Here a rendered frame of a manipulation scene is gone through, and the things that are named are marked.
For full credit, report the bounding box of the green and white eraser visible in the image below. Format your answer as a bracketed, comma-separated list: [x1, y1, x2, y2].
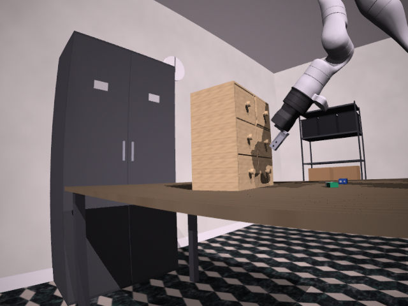
[325, 182, 339, 187]

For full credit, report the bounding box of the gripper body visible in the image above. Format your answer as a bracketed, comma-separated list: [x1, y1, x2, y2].
[271, 74, 329, 132]

